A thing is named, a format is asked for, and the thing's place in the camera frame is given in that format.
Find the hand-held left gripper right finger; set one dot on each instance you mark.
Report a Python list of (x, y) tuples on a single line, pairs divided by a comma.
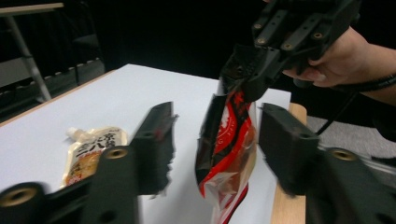
[(289, 146)]

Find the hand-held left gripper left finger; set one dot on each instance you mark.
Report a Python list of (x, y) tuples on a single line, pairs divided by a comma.
[(152, 149)]

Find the black and red snack packet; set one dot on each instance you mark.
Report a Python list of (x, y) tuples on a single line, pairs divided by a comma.
[(230, 149)]

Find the white spout pouch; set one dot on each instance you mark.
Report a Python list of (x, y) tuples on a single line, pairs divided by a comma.
[(90, 146)]

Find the white table mat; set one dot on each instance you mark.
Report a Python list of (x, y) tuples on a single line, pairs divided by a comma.
[(124, 93)]

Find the desk with metal legs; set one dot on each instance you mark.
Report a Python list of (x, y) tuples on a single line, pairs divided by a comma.
[(25, 53)]

